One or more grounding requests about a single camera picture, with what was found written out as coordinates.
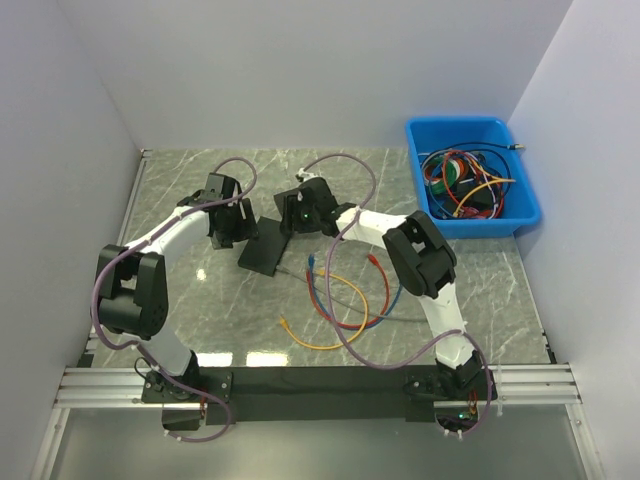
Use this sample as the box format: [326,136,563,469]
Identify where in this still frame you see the black network switch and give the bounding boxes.
[273,188,299,215]
[237,217,291,277]

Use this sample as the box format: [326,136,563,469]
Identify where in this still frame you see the grey ethernet cable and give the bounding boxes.
[277,267,431,322]

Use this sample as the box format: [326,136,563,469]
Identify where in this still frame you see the orange ethernet cable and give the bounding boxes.
[279,269,370,351]

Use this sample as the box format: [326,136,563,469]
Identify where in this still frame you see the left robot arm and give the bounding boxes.
[91,172,258,402]

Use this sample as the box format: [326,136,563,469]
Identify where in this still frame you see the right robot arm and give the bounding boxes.
[274,177,481,399]

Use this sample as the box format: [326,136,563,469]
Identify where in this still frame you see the blue plastic bin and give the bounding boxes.
[405,116,541,239]

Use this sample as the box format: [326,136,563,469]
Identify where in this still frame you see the black mounting base bar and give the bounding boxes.
[140,365,499,427]

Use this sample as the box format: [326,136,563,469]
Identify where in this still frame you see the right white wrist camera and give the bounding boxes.
[295,168,317,183]

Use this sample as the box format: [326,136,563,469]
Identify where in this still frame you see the blue ethernet cable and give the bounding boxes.
[306,253,404,331]

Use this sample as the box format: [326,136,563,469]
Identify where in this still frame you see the red ethernet cable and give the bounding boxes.
[305,253,391,330]

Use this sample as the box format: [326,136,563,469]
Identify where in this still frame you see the tangled cables in bin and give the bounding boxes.
[420,142,527,221]

